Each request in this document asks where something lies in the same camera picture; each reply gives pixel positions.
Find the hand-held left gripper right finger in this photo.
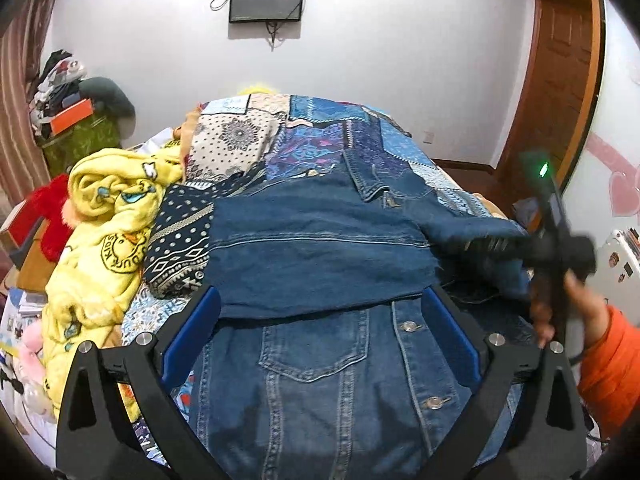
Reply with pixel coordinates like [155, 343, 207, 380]
[422, 282, 587, 480]

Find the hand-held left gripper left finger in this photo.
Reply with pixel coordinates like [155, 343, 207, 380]
[56, 285, 231, 480]

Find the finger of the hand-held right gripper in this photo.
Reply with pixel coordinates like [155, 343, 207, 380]
[449, 232, 532, 264]

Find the blue denim jacket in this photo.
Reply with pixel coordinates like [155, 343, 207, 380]
[189, 152, 540, 480]

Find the pile of mixed clothes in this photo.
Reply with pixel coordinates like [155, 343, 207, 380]
[28, 49, 89, 137]

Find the person's right hand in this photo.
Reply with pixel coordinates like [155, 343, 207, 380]
[529, 269, 610, 351]

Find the white appliance with stickers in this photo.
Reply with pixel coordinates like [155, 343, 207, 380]
[596, 229, 640, 307]

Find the yellow duck print blanket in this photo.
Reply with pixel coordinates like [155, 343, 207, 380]
[41, 146, 185, 423]

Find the pink plush toy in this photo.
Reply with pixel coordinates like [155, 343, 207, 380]
[14, 324, 57, 418]

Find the brown wooden door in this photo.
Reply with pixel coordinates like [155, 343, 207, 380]
[432, 0, 607, 188]

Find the red plush cloth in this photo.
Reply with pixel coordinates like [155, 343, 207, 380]
[31, 174, 77, 263]

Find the brown cardboard box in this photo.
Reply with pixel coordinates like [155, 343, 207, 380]
[0, 199, 57, 293]

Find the blue patchwork bedspread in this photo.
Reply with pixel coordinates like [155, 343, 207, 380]
[120, 92, 507, 466]

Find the green patterned bag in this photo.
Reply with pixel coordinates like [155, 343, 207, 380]
[41, 109, 124, 177]

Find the orange box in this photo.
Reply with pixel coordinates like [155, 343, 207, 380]
[49, 98, 96, 136]

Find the dark green cushion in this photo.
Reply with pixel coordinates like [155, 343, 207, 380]
[79, 77, 137, 122]

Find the striped brown curtain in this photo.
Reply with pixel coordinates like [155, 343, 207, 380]
[0, 0, 68, 221]

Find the pink heart wall sticker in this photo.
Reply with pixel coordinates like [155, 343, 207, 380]
[586, 132, 640, 219]

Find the small black wall screen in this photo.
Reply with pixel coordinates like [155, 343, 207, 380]
[228, 0, 306, 24]

